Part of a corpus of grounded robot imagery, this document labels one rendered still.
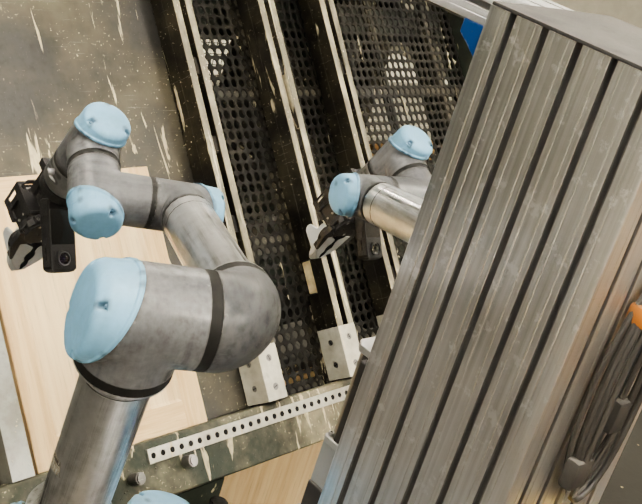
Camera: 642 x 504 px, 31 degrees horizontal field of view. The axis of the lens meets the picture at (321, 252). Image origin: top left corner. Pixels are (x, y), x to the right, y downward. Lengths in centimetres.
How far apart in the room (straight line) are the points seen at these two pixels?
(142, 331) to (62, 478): 28
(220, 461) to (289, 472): 76
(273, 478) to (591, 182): 209
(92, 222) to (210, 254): 24
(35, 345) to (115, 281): 105
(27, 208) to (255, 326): 62
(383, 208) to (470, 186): 62
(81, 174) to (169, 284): 42
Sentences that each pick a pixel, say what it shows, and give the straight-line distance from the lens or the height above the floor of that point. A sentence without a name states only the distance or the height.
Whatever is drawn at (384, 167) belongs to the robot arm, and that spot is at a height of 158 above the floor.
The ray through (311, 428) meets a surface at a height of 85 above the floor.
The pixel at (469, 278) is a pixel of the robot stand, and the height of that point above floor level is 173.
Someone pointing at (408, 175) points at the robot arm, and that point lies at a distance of 209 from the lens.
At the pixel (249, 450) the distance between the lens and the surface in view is 255.
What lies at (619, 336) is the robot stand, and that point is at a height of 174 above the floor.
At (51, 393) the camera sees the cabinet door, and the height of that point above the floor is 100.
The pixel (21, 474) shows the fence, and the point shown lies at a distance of 220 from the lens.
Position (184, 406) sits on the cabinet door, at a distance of 248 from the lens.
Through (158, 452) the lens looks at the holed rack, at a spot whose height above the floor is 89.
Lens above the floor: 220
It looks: 22 degrees down
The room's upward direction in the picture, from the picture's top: 18 degrees clockwise
